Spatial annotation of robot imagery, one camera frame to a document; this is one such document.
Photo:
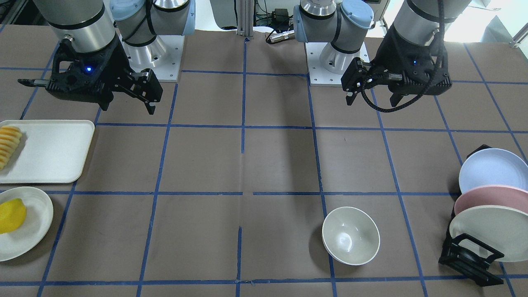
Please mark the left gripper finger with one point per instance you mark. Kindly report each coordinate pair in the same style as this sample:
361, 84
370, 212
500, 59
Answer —
357, 68
358, 86

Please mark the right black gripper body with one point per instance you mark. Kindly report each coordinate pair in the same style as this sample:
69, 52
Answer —
116, 62

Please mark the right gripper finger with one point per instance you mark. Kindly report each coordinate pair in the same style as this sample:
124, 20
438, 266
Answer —
144, 93
146, 77

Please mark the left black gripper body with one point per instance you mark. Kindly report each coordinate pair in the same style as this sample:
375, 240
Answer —
386, 53

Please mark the yellow lemon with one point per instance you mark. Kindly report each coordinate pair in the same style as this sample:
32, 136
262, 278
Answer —
12, 215

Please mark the white ceramic bowl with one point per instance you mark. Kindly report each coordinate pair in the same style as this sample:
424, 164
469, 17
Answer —
350, 236

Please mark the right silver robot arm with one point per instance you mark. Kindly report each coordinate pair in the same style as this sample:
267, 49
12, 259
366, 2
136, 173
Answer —
92, 24

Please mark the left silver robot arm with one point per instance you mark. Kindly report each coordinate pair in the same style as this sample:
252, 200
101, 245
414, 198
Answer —
344, 25

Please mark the silver metal connector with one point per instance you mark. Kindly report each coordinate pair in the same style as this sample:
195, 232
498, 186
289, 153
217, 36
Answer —
274, 37

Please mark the white rectangular tray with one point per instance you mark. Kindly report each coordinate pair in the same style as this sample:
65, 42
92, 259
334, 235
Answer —
50, 152

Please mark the sliced yellow fruit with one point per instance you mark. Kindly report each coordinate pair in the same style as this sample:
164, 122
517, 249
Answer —
10, 138

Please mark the light blue plate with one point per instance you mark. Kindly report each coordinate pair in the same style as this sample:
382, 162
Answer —
493, 166

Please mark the white round plate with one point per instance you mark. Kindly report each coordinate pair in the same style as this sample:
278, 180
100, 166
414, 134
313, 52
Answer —
40, 212

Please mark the pink plate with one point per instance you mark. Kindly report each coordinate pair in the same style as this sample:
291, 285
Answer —
503, 195

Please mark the cream plate in rack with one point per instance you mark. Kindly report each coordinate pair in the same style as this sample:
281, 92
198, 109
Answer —
502, 228

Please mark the black dish rack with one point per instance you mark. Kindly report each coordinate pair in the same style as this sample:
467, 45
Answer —
470, 257

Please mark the aluminium frame post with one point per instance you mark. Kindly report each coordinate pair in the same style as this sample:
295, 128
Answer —
244, 18

